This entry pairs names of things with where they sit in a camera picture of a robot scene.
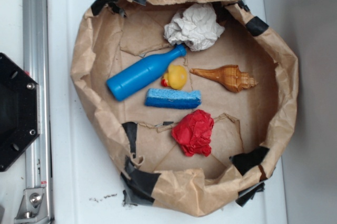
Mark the blue plastic bottle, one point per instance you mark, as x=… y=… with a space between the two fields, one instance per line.
x=142 y=73

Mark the crumpled white paper ball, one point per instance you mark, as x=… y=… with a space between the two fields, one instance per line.
x=196 y=27

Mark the brown conch seashell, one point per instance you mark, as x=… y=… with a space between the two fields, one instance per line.
x=229 y=76

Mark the metal corner bracket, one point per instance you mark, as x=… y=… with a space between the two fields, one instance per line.
x=33 y=207

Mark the crumpled red paper ball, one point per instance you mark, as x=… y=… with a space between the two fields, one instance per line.
x=193 y=133

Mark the brown paper bin with tape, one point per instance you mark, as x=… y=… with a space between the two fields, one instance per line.
x=251 y=128

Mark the blue sponge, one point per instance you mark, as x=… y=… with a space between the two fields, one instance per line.
x=169 y=98

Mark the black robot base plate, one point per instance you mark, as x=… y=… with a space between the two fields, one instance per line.
x=19 y=112

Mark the yellow rubber duck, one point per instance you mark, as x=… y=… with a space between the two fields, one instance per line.
x=175 y=77

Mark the aluminium extrusion rail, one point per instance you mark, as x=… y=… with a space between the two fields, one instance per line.
x=38 y=159

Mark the white plastic tray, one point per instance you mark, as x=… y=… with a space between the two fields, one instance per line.
x=87 y=188

